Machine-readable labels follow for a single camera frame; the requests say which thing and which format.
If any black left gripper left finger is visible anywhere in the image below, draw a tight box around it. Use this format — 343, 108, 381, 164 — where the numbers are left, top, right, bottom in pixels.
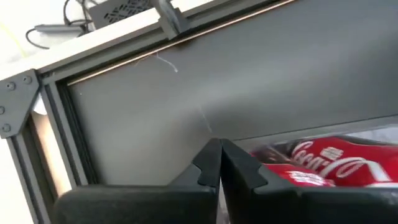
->
52, 138, 223, 224

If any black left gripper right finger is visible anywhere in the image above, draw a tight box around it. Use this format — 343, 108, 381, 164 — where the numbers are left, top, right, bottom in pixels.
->
220, 138, 398, 224

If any red Coca-Cola can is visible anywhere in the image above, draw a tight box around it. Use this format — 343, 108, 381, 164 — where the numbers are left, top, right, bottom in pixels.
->
251, 136, 398, 187

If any clear plastic bin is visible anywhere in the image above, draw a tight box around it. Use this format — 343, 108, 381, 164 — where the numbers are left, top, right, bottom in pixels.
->
233, 116, 398, 189

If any white thread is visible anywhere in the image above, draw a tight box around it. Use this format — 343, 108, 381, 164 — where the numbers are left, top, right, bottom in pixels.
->
154, 52, 180, 74

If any grey vented box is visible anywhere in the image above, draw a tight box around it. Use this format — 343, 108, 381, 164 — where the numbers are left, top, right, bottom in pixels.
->
88, 0, 156, 29

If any metal table frame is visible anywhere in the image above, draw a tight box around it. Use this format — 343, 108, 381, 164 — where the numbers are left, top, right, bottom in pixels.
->
0, 0, 296, 224

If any grey rail clamp block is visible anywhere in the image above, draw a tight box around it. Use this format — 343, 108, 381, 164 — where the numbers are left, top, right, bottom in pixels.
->
152, 0, 190, 40

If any grey corner bracket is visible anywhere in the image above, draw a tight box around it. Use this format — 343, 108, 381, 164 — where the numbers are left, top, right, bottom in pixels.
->
0, 68, 41, 139

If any grey cable adapter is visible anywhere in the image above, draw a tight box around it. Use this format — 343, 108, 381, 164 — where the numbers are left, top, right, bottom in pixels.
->
34, 24, 85, 34

